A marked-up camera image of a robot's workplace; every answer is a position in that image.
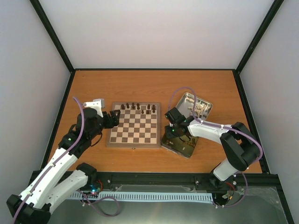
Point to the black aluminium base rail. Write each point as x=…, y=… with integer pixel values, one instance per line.
x=200, y=181

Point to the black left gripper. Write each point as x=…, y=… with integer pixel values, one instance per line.
x=110, y=124

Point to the silver tin tray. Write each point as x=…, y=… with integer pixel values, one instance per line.
x=183, y=105

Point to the pile of white chess pieces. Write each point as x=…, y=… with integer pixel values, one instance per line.
x=201, y=108

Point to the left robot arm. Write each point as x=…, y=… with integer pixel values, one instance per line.
x=37, y=202

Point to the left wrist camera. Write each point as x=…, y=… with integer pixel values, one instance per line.
x=97, y=104

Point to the black frame post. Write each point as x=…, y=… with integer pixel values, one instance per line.
x=52, y=34
x=259, y=34

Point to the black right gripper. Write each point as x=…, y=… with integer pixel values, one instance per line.
x=169, y=135

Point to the light blue cable duct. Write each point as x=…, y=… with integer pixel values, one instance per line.
x=155, y=197

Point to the gold tin tray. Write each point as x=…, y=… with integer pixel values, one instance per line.
x=184, y=153

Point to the black frame post left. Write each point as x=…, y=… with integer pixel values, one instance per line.
x=52, y=34

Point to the small green circuit board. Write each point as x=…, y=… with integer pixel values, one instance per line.
x=96, y=188

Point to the pile of dark chess pieces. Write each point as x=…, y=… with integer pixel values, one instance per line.
x=177, y=143

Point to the black frame post right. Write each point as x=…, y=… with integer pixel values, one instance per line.
x=259, y=34

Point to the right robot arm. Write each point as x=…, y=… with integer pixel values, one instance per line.
x=240, y=146

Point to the wooden folding chess board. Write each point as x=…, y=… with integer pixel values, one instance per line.
x=136, y=130

